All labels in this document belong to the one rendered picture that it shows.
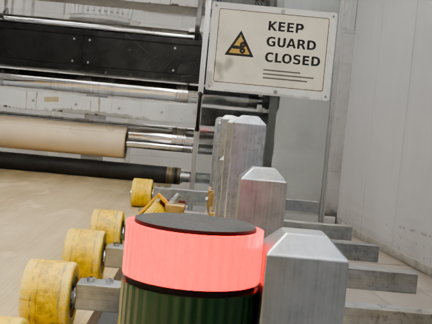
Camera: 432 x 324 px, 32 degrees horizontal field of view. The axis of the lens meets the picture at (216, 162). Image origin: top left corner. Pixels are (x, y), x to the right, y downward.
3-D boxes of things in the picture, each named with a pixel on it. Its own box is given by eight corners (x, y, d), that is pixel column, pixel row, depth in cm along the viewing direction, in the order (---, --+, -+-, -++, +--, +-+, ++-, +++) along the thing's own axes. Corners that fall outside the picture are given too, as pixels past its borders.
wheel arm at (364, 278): (410, 290, 115) (413, 266, 115) (416, 295, 111) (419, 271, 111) (83, 261, 114) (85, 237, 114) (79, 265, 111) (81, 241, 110)
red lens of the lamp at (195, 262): (254, 267, 36) (259, 222, 36) (264, 296, 30) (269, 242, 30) (129, 256, 36) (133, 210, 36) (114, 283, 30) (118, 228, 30)
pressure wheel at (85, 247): (107, 220, 113) (98, 256, 107) (107, 260, 118) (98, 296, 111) (67, 216, 113) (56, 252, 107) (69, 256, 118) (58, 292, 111)
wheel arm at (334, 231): (348, 238, 165) (350, 225, 164) (351, 240, 162) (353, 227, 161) (182, 224, 164) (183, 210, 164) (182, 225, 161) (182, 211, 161)
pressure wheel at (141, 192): (150, 189, 207) (150, 213, 211) (153, 173, 213) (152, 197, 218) (129, 188, 207) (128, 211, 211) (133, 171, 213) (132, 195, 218)
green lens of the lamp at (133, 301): (249, 319, 36) (254, 274, 36) (258, 358, 30) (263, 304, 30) (125, 308, 36) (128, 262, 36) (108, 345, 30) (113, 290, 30)
